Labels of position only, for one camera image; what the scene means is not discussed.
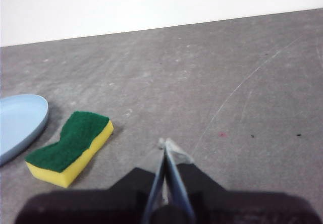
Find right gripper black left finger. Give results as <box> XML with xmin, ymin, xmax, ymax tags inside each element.
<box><xmin>14</xmin><ymin>138</ymin><xmax>167</xmax><ymax>224</ymax></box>

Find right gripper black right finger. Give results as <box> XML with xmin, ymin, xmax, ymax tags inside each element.
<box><xmin>165</xmin><ymin>137</ymin><xmax>322</xmax><ymax>224</ymax></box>

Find green and yellow sponge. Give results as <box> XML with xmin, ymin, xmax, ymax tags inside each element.
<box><xmin>24</xmin><ymin>111</ymin><xmax>114</xmax><ymax>189</ymax></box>

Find light blue round plate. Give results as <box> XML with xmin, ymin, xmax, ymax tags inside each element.
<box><xmin>0</xmin><ymin>94</ymin><xmax>49</xmax><ymax>166</ymax></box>

